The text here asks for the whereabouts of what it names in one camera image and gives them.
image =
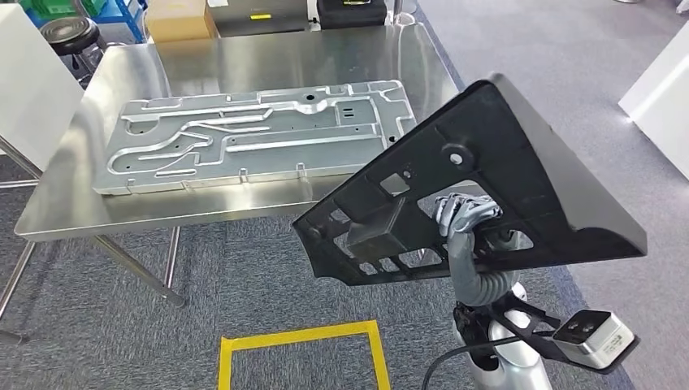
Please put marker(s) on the stainless steel workbench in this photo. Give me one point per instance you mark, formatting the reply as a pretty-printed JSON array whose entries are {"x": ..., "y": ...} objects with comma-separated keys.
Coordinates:
[{"x": 269, "y": 59}]

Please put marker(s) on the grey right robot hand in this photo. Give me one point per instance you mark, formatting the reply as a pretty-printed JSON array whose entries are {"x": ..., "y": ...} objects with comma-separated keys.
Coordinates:
[{"x": 463, "y": 212}]

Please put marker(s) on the yellow floor tape square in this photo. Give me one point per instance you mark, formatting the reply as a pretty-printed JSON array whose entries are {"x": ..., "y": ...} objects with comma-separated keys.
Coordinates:
[{"x": 301, "y": 336}]

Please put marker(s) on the green plastic crate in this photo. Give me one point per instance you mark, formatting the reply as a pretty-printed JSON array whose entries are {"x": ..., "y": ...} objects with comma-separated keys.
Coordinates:
[
  {"x": 54, "y": 8},
  {"x": 92, "y": 6}
]

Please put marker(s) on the black carrying case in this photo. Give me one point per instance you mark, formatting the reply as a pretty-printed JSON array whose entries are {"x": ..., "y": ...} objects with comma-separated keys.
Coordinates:
[{"x": 350, "y": 16}]

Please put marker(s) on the white board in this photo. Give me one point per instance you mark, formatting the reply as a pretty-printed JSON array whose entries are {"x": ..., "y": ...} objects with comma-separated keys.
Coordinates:
[{"x": 32, "y": 97}]

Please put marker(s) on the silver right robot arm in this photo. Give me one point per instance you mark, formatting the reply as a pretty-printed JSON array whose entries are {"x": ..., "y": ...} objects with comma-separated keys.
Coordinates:
[{"x": 479, "y": 290}]

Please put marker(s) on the brown cardboard box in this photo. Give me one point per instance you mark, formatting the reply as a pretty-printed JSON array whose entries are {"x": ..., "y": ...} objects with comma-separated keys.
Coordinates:
[{"x": 180, "y": 21}]

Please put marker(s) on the black right camera bracket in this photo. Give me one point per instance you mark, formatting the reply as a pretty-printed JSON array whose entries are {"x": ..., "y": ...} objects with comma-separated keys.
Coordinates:
[{"x": 530, "y": 346}]

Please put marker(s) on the white box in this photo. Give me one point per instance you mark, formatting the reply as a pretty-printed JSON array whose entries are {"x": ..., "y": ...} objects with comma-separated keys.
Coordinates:
[{"x": 662, "y": 107}]

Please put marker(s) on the stamped aluminium panel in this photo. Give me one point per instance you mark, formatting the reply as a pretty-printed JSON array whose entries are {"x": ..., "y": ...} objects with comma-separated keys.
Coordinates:
[{"x": 269, "y": 156}]

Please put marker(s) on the black plastic plate bracket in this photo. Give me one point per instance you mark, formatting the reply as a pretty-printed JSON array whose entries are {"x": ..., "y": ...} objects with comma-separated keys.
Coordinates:
[{"x": 538, "y": 161}]

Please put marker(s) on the blue cart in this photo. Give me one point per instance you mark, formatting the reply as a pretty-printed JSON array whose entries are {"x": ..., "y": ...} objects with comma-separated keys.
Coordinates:
[{"x": 126, "y": 11}]

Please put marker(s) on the chrome stanchion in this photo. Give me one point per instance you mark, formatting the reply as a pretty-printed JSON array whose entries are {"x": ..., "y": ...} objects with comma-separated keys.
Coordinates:
[{"x": 403, "y": 19}]

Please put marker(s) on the black round stool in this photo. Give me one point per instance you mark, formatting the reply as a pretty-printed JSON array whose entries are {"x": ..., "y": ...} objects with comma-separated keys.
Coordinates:
[{"x": 67, "y": 32}]

